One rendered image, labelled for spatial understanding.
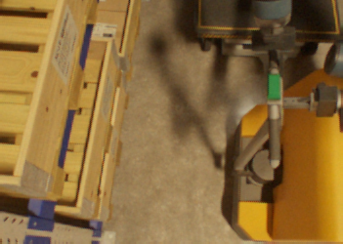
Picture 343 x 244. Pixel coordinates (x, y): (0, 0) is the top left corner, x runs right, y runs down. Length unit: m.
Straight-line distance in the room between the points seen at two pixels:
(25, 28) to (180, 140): 1.44
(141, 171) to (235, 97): 0.87
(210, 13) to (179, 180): 1.16
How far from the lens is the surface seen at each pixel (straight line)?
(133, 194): 2.40
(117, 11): 2.39
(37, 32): 1.34
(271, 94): 1.07
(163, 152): 2.44
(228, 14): 2.54
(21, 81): 1.26
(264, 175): 2.02
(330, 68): 1.23
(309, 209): 1.72
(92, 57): 1.86
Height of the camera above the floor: 2.36
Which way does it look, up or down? 69 degrees down
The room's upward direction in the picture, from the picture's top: 1 degrees counter-clockwise
